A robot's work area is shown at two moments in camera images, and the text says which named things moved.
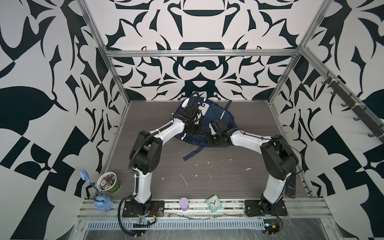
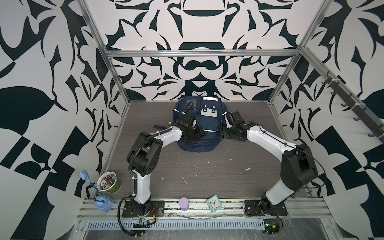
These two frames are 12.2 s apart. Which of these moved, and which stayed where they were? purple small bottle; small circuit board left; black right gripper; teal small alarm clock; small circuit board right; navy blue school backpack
Moved: black right gripper; navy blue school backpack
Stayed: small circuit board right; purple small bottle; small circuit board left; teal small alarm clock
